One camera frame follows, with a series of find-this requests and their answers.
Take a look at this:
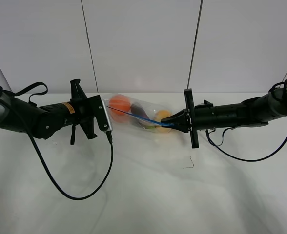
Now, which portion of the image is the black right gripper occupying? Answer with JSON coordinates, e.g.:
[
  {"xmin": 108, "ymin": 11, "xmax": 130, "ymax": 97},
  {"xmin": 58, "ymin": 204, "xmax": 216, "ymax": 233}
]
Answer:
[{"xmin": 161, "ymin": 89, "xmax": 216, "ymax": 149}]

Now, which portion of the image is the purple eggplant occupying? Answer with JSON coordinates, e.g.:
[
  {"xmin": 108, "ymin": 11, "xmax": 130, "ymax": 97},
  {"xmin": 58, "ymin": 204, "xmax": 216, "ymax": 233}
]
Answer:
[{"xmin": 130, "ymin": 102, "xmax": 150, "ymax": 120}]

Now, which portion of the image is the orange fruit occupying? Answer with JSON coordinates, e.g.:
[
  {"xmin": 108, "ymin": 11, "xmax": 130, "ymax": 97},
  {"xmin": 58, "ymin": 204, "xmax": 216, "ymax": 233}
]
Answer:
[{"xmin": 109, "ymin": 94, "xmax": 131, "ymax": 116}]

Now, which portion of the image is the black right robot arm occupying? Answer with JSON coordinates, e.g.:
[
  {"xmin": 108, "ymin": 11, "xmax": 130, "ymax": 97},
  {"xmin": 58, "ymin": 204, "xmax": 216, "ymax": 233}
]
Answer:
[{"xmin": 161, "ymin": 81, "xmax": 287, "ymax": 148}]

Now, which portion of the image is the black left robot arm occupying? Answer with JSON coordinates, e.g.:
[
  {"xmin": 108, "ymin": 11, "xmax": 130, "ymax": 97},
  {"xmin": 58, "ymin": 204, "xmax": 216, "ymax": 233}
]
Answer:
[{"xmin": 0, "ymin": 79, "xmax": 112, "ymax": 145}]

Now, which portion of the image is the clear zip file bag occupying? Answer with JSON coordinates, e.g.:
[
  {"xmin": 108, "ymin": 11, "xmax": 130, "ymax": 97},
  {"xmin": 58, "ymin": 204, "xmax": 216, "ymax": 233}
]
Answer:
[{"xmin": 102, "ymin": 94, "xmax": 174, "ymax": 134}]

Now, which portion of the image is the yellow pear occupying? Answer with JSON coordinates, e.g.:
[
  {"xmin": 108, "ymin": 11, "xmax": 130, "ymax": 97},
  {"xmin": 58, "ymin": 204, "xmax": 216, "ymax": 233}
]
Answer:
[{"xmin": 153, "ymin": 110, "xmax": 172, "ymax": 134}]

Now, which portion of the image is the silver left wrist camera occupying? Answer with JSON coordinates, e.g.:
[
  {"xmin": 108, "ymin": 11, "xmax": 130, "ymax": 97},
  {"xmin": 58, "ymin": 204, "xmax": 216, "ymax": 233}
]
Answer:
[{"xmin": 101, "ymin": 97, "xmax": 113, "ymax": 132}]

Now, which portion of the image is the black left camera cable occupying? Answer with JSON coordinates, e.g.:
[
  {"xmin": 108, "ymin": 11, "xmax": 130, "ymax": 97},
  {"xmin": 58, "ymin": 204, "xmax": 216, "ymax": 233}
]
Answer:
[{"xmin": 0, "ymin": 90, "xmax": 114, "ymax": 201}]

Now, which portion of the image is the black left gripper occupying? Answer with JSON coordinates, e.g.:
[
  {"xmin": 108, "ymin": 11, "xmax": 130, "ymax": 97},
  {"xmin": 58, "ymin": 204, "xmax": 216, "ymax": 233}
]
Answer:
[{"xmin": 64, "ymin": 79, "xmax": 104, "ymax": 145}]

